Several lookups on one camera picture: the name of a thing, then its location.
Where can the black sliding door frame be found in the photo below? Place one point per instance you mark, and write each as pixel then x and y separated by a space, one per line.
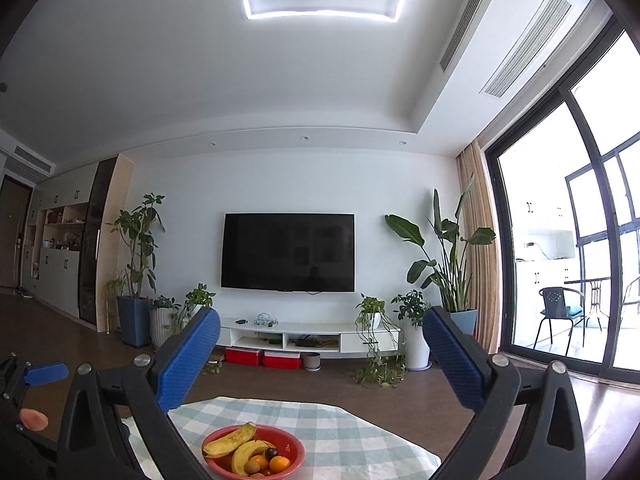
pixel 565 178

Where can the wall-mounted black television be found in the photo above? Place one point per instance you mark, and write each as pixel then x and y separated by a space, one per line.
pixel 289 252

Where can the plant in ribbed white pot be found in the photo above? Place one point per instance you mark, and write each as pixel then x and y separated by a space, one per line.
pixel 163 314

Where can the long yellow banana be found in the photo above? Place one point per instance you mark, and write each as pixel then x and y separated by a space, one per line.
pixel 227 444

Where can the large plant in blue pot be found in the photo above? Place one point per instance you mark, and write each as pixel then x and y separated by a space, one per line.
pixel 448 272

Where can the wooden cabinet shelving unit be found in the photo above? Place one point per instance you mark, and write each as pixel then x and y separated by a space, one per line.
pixel 70 249

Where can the curved yellow banana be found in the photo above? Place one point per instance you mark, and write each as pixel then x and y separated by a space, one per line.
pixel 245 452

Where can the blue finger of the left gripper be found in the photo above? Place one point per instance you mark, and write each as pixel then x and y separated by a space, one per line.
pixel 45 374

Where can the red plastic colander bowl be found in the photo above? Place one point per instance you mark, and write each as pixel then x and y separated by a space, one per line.
pixel 286 443

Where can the white TV console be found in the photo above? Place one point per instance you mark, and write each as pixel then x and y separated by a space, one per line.
pixel 335 340

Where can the red storage box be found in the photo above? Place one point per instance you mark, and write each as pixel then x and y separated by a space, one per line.
pixel 282 360
pixel 246 357

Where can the dark cherry with stem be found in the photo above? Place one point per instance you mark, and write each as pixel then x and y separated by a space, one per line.
pixel 271 453

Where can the brown kiwi fruit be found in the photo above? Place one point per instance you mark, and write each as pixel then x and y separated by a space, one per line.
pixel 252 467

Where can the large orange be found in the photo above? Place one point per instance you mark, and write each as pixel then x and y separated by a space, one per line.
pixel 279 464

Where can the small round grey pot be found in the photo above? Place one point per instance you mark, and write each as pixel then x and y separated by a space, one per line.
pixel 311 361

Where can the black balcony chair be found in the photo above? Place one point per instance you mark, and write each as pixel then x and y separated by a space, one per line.
pixel 561 304

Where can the green white checkered tablecloth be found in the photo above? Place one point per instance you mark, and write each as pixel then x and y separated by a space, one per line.
pixel 338 444

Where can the trailing pothos plant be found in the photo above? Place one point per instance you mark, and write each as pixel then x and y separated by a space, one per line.
pixel 384 366

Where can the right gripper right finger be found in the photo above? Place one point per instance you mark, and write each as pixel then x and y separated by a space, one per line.
pixel 549 443

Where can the pothos on console left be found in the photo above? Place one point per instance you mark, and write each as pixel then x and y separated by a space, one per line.
pixel 198 298

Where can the tall plant in blue pot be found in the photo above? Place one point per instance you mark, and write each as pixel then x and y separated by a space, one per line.
pixel 135 229

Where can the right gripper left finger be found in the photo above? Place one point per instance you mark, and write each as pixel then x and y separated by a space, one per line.
pixel 94 442

